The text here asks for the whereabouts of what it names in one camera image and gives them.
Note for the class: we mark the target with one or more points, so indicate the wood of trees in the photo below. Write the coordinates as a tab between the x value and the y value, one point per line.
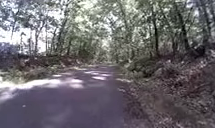
128	26

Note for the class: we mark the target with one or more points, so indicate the leaf-covered earth bank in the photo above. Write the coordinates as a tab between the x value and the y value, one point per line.
28	68
175	93

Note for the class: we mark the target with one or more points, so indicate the grey asphalt road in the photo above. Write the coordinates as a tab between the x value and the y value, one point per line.
78	103

